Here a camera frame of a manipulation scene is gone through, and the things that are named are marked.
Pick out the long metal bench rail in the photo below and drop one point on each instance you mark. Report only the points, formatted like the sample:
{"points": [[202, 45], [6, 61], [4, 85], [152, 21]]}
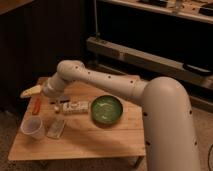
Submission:
{"points": [[148, 61]]}

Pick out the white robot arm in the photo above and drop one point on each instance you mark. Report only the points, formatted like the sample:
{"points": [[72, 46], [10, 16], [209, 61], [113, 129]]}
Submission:
{"points": [[170, 136]]}

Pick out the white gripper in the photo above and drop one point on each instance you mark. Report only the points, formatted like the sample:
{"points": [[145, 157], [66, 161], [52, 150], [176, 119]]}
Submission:
{"points": [[53, 87]]}

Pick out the background shelf with items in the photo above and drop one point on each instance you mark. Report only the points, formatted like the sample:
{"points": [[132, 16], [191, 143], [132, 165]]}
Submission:
{"points": [[187, 9]]}

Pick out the clear plastic packet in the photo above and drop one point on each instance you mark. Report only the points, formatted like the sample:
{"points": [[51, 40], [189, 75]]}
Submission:
{"points": [[56, 128]]}

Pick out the white ceramic cup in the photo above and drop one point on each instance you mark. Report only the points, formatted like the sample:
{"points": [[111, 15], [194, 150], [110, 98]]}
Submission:
{"points": [[33, 127]]}

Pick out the wooden table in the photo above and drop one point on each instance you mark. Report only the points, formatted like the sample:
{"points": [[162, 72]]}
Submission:
{"points": [[82, 138]]}

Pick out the green ceramic bowl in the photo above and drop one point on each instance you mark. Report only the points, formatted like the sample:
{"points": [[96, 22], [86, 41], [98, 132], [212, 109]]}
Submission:
{"points": [[106, 109]]}

